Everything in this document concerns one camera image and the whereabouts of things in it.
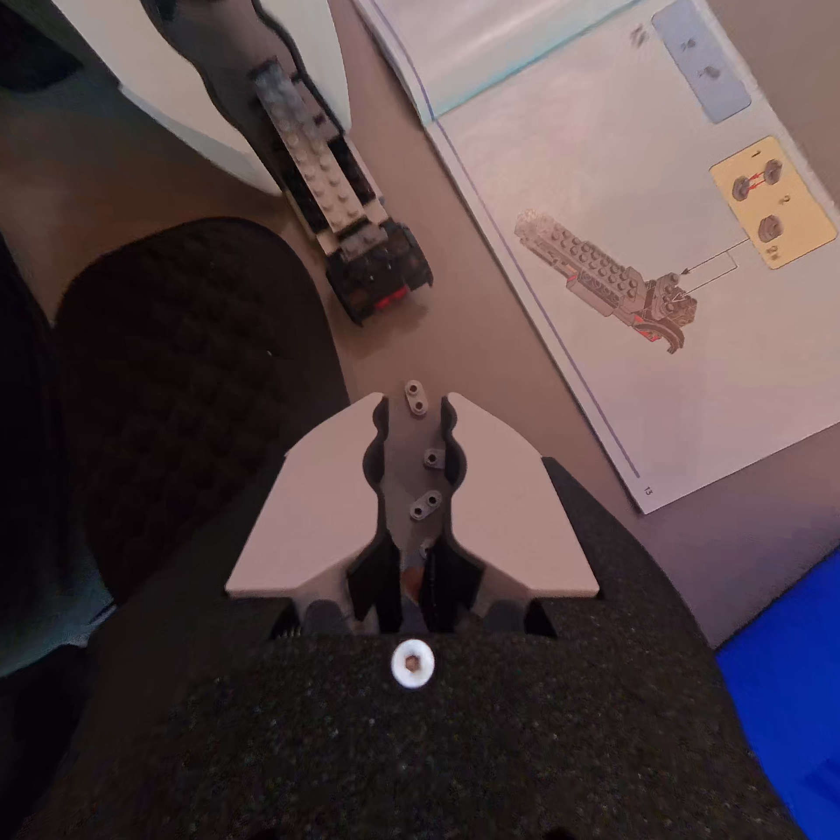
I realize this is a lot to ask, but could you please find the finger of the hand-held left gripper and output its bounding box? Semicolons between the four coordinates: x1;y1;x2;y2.
52;0;287;196
252;0;356;133

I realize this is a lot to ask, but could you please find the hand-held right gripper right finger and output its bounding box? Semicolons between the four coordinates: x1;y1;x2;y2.
425;392;601;634

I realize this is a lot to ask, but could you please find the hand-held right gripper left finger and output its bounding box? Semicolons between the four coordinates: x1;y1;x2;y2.
225;392;403;634

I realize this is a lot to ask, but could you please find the grey black lego truck model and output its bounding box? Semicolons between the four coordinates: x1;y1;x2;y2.
252;59;434;326

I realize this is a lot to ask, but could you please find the large blue plastic bin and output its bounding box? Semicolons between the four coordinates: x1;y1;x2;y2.
715;538;840;840

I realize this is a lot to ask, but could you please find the open lego instruction booklet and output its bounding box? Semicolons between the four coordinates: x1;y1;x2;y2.
351;0;840;517

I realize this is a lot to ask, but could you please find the black dimpled foam pad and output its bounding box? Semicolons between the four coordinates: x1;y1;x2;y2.
52;218;349;605

